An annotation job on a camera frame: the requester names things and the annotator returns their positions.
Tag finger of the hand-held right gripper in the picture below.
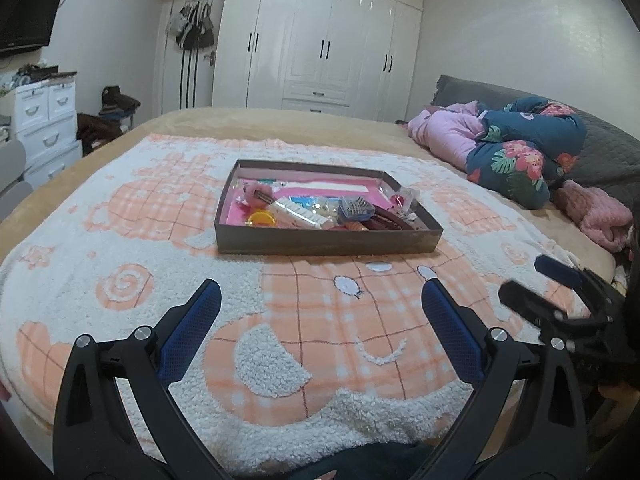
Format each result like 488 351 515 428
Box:
533 253 627 312
498 279 609 332

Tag clear bag with pearl beads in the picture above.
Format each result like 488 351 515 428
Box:
305 198 341 217

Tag dark folded clothes pile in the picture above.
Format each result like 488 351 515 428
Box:
99 85 142 118

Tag white comb packet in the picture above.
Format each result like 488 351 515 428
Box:
269 198 337 231

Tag black flat television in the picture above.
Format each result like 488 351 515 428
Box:
0 0 68 57

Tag brown cardboard box tray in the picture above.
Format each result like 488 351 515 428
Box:
213 158 445 256

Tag clear bag with red jewelry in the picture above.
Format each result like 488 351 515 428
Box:
386 186 420 212

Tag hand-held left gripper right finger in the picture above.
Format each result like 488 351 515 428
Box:
421 277 602 480

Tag white drawer cabinet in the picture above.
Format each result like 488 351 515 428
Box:
12 71 84 187

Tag pink quilt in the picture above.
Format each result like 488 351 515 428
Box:
407 101 489 169

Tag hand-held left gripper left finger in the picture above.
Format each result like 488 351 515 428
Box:
51 278 222 480

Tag hanging black striped bag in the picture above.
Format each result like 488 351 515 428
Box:
176 2 201 52

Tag navy floral duvet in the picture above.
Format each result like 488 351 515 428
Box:
465 95 589 210

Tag pink fluffy hair tie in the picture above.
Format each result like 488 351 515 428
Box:
239 183 274 208

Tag peach and white plush blanket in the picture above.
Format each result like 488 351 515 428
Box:
0 132 592 477

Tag blue grey small box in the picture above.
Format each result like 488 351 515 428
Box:
338 197 377 224

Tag brown hair clip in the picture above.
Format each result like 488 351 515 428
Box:
367 208 417 232

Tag dark brown garment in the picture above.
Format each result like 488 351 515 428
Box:
75 112 124 154

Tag dark grey quilted pillow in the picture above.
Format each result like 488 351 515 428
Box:
430 74 640 202

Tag pink fluffy garment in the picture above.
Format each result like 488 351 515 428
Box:
552 179 635 254

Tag grey chair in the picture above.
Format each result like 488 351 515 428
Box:
0 139 34 222

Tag tan bedspread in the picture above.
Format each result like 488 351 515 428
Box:
0 106 619 313

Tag long black bag straps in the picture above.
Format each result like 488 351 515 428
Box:
180 49 199 109

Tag white glossy wardrobe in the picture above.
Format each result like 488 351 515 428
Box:
212 0 426 122

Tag white door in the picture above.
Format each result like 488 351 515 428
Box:
159 0 222 117

